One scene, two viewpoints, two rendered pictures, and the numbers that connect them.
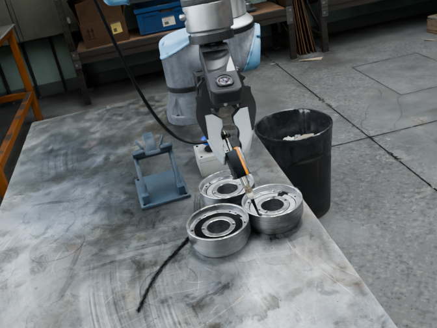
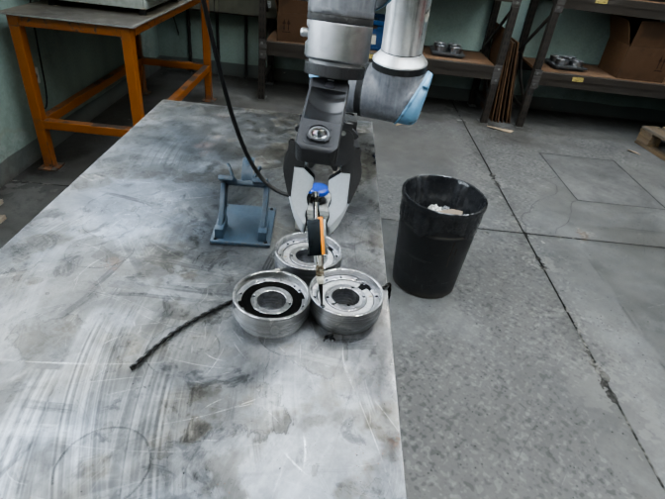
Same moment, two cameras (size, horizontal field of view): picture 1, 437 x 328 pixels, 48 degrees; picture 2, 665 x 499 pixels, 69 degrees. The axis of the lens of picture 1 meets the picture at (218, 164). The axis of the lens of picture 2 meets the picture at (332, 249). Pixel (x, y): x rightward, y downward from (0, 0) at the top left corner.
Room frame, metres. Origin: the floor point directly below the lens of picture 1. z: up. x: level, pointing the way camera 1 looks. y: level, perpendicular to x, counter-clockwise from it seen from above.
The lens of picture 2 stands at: (0.19, -0.10, 1.26)
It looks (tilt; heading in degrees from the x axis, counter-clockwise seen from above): 34 degrees down; 6
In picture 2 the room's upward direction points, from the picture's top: 7 degrees clockwise
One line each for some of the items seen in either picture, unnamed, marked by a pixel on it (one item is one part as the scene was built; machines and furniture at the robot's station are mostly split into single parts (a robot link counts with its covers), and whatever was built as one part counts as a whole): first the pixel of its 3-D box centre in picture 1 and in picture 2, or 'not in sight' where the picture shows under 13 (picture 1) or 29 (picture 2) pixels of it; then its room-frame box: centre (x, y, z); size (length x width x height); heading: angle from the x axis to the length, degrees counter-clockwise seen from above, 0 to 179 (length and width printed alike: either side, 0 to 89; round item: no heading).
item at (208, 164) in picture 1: (212, 155); (317, 209); (0.96, 0.01, 0.82); 0.08 x 0.07 x 0.05; 7
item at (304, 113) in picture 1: (296, 166); (432, 239); (1.94, -0.35, 0.21); 0.34 x 0.34 x 0.43
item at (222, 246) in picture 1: (219, 230); (271, 304); (0.68, 0.02, 0.82); 0.10 x 0.10 x 0.04
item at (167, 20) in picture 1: (166, 14); (369, 31); (4.41, 0.21, 0.56); 0.52 x 0.38 x 0.22; 94
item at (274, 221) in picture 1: (272, 209); (344, 301); (0.72, -0.08, 0.82); 0.10 x 0.10 x 0.04
